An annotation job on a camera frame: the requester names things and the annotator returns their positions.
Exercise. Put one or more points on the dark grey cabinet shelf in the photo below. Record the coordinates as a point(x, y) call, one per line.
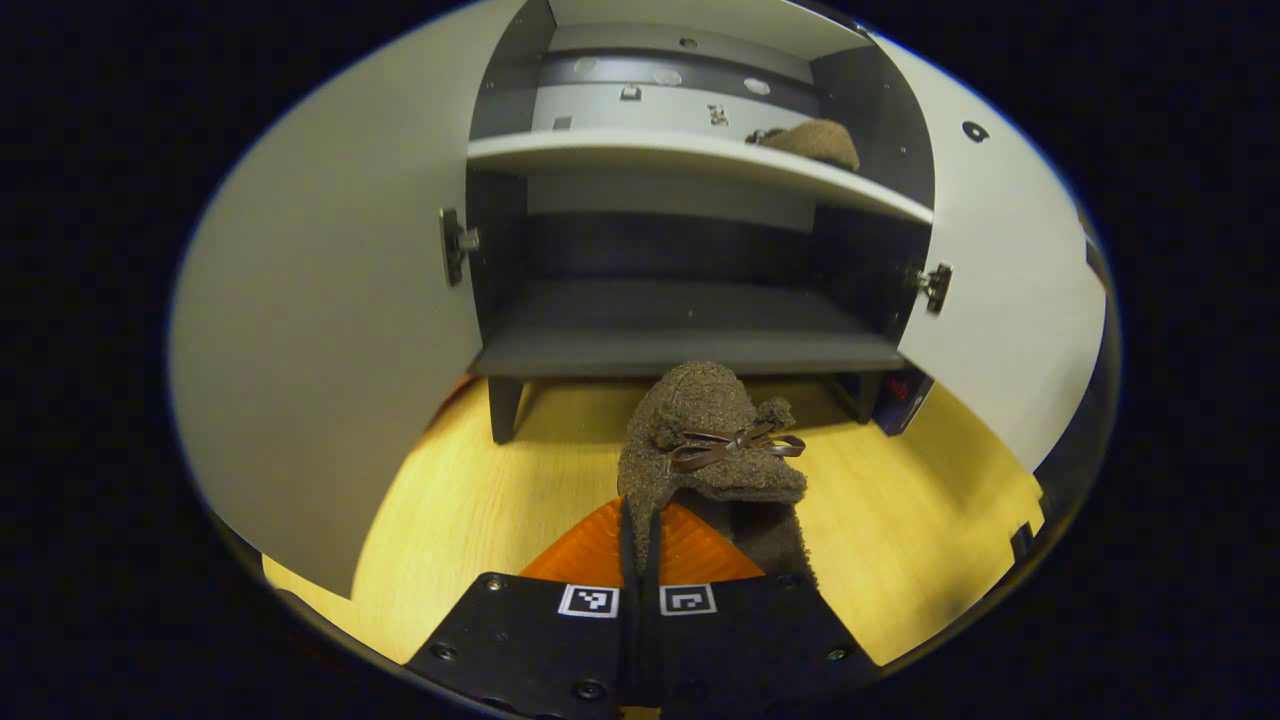
point(680, 330)

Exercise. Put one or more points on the white shoe cabinet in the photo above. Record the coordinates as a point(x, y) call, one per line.
point(660, 250)

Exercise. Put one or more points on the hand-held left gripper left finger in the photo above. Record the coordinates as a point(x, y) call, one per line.
point(530, 650)

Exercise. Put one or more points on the brown fuzzy shoe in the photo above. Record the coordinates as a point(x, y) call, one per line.
point(700, 420)
point(815, 140)

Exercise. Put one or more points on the white cabinet shelf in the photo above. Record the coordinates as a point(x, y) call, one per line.
point(650, 155)
point(700, 15)

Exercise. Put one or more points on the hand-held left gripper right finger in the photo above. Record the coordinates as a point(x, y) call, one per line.
point(740, 650)

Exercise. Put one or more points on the metal door hinge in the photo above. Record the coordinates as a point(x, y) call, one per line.
point(935, 288)
point(455, 245)

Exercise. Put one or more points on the white shoe cabinet door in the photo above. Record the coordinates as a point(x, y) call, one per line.
point(1000, 300)
point(330, 330)

